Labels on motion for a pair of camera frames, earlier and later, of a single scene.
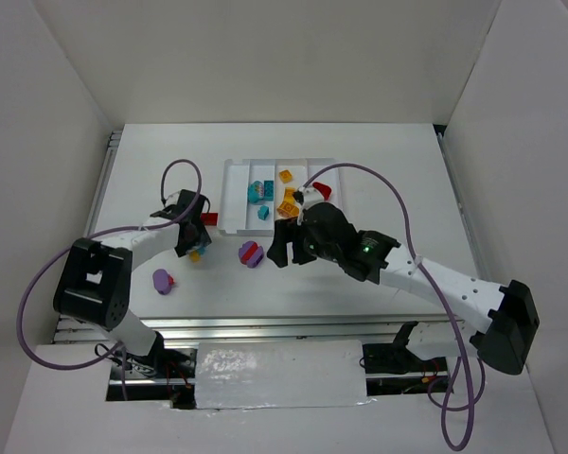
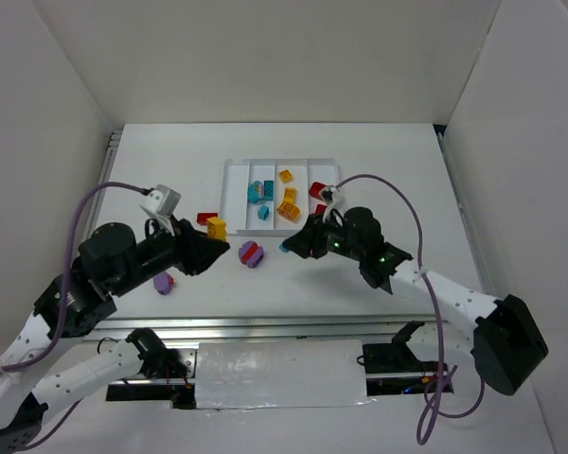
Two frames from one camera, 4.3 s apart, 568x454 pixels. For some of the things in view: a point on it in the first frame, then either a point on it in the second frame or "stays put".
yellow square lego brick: x=285 y=176 stays put
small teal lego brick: x=268 y=190 stays put
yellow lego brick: x=288 y=195 stays put
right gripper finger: x=283 y=235 -> x=304 y=242
